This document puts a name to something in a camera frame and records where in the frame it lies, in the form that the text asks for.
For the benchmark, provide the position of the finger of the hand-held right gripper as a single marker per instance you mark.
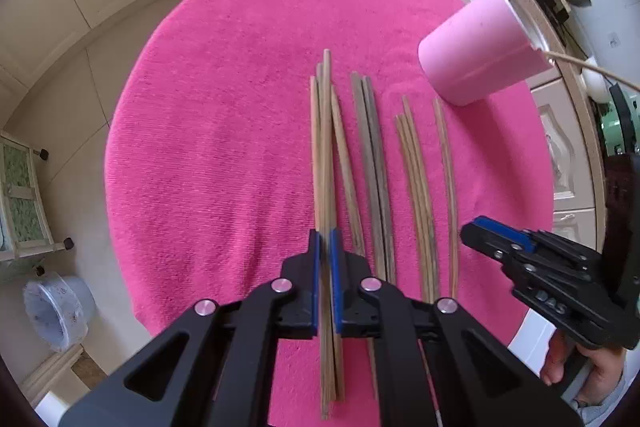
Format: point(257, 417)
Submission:
point(485, 243)
point(500, 229)

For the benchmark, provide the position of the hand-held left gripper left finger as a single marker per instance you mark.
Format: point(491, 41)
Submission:
point(316, 287)

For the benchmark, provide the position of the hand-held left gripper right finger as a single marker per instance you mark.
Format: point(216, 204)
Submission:
point(336, 292)

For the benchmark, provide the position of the pink cup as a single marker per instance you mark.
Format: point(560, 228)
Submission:
point(475, 52)

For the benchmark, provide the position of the person's right forearm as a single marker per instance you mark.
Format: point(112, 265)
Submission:
point(602, 407)

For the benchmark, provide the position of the person's right hand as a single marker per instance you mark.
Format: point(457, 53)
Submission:
point(600, 372)

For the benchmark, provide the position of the pink terry table cover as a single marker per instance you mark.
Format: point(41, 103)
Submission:
point(225, 157)

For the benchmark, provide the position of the green container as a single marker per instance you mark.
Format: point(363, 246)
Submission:
point(622, 122)

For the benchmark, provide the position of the white bowl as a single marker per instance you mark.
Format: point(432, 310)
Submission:
point(595, 82)

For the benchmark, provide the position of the grey plastic trash bin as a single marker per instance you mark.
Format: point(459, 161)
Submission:
point(75, 302)

